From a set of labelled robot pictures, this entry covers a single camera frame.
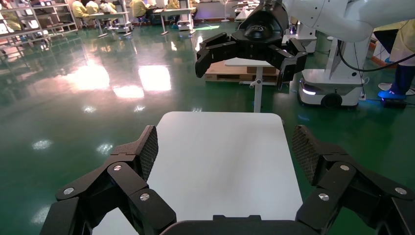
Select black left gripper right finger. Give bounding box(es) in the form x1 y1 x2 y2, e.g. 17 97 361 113
291 124 415 235

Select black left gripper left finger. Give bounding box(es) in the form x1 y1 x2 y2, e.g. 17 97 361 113
39 125 177 235

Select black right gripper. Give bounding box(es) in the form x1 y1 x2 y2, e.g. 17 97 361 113
195 3 308 91

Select light wooden pallet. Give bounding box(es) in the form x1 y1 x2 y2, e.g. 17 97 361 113
205 61 280 82

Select white standing fan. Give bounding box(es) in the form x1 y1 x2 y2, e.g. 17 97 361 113
220 0 231 23

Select white machine cabinet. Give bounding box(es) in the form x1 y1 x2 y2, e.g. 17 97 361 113
282 21 318 54

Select white wheeled background robot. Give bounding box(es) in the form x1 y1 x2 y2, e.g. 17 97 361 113
298 35 371 109

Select white work desk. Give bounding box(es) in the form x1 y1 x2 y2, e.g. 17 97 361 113
87 11 133 38
153 7 197 36

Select black power adapter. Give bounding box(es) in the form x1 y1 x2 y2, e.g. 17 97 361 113
382 98 408 109

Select person yellow coat blue trousers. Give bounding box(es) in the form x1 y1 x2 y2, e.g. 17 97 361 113
372 19 415 100

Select metal storage shelf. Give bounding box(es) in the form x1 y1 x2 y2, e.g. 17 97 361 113
0 0 78 45

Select small white pedestal table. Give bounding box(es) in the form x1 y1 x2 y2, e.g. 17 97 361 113
224 57 277 113

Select thick black cable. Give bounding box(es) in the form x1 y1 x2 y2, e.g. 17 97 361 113
337 39 415 72

